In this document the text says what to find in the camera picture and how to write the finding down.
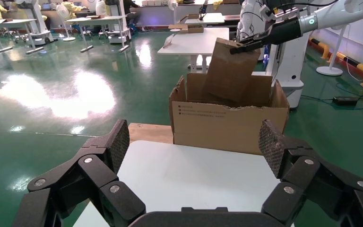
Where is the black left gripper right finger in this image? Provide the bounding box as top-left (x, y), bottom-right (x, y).
top-left (258, 119), bottom-right (363, 227)

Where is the white wheeled robot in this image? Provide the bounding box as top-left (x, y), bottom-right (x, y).
top-left (14, 0), bottom-right (55, 46)
top-left (95, 0), bottom-right (132, 44)

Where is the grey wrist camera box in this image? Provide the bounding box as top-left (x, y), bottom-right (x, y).
top-left (259, 3), bottom-right (300, 26)

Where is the person in dark clothes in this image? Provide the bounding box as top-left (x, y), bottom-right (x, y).
top-left (123, 0), bottom-right (142, 28)

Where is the wooden board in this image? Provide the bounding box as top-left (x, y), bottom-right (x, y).
top-left (127, 122), bottom-right (174, 145)

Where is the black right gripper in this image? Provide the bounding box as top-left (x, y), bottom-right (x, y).
top-left (230, 17), bottom-right (303, 55)

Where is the small brown taped box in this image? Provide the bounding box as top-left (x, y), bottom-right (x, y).
top-left (201, 37), bottom-right (261, 104)

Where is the white table with grey legs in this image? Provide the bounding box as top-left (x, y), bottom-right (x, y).
top-left (0, 18), bottom-right (44, 54)
top-left (65, 16), bottom-right (130, 53)

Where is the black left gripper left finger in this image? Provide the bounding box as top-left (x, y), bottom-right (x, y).
top-left (12, 119), bottom-right (146, 227)

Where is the white round-base stand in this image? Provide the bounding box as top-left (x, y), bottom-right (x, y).
top-left (316, 25), bottom-right (350, 77)

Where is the thin black looped cable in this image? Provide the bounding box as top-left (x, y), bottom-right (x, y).
top-left (274, 0), bottom-right (340, 10)

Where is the small white table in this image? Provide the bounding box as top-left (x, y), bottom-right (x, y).
top-left (184, 13), bottom-right (226, 27)

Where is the big open cardboard box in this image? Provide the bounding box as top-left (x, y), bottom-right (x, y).
top-left (168, 72), bottom-right (290, 156)

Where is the flat open cardboard box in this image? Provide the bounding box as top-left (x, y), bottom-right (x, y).
top-left (168, 23), bottom-right (205, 35)

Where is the white standing fan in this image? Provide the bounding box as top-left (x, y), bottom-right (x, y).
top-left (56, 3), bottom-right (76, 42)

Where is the black power adapter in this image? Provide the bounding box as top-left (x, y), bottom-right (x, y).
top-left (332, 96), bottom-right (359, 106)

